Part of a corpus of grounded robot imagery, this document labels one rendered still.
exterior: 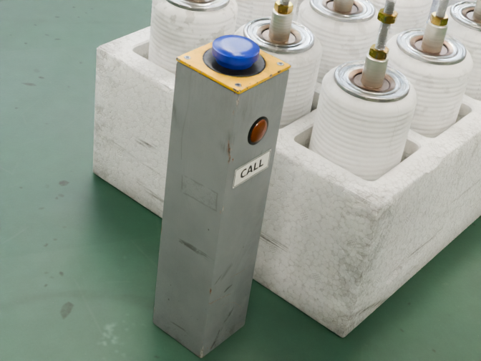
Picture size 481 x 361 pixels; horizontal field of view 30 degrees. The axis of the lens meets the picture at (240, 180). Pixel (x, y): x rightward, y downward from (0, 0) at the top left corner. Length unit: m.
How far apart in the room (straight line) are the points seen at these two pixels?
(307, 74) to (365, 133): 0.10
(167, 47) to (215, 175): 0.27
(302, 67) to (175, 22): 0.15
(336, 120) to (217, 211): 0.16
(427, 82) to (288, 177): 0.18
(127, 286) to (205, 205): 0.22
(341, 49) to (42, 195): 0.40
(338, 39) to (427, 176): 0.19
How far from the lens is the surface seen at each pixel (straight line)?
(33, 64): 1.37
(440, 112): 0.99
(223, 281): 0.86
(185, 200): 0.82
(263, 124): 0.77
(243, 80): 0.74
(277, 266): 0.97
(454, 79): 0.97
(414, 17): 1.12
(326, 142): 0.90
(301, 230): 0.93
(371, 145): 0.88
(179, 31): 0.99
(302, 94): 0.95
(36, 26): 1.48
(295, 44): 0.94
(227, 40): 0.76
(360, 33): 1.01
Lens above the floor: 0.68
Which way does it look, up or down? 36 degrees down
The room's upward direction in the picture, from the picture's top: 9 degrees clockwise
